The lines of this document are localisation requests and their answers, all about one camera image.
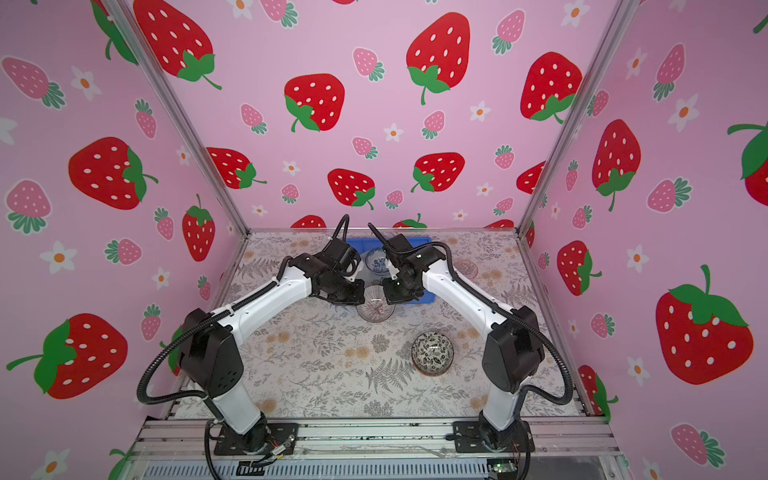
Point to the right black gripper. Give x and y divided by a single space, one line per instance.
391 296

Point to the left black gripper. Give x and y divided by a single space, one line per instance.
358 296

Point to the purple striped bowl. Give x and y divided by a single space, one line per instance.
375 308

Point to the blue patterned bowl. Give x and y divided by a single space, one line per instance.
376 261

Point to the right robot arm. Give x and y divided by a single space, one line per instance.
512 345

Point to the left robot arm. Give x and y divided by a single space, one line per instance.
210 349

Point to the blue plastic bin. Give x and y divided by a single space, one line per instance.
362 245

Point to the pink glass cup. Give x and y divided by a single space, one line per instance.
467 268

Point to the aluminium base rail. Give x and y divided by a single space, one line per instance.
388 448

